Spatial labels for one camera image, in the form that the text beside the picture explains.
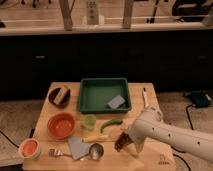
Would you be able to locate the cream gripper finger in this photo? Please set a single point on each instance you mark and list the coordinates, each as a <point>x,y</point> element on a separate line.
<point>139,146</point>

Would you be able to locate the brown grape bunch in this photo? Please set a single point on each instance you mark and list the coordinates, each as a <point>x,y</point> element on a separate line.
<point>123,141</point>

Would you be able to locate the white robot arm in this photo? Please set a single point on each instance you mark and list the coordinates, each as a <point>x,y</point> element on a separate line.
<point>150,124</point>

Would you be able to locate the red bowl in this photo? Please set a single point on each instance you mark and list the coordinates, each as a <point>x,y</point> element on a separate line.
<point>61,126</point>

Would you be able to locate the green chili pepper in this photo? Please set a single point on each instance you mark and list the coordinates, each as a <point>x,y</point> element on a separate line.
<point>111,122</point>

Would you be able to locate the metal measuring scoop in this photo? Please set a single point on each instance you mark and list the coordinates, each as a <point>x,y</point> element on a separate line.
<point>94,151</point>

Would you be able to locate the grey sponge in tray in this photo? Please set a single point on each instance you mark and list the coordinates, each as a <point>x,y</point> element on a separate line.
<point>116,102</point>

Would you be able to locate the small green cup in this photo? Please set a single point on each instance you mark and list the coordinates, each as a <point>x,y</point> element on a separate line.
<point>89,121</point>

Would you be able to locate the grey cloth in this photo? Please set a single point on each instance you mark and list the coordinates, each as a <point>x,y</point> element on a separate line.
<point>78,148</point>

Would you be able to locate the green plastic tray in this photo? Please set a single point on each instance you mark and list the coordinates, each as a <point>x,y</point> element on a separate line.
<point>96,93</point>

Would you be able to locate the black device on floor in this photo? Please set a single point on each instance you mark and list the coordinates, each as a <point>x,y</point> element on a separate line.
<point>200,99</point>

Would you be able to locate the metal fork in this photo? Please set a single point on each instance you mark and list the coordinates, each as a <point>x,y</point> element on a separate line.
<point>57,153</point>

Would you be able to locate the beige sponge block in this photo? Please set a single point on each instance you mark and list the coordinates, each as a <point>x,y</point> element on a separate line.
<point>61,94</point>

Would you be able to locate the orange cup with rim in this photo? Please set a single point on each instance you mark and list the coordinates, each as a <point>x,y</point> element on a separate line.
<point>29,149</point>

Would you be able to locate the white handled black spoon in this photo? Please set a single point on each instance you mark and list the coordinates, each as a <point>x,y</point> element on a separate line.
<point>144,93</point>

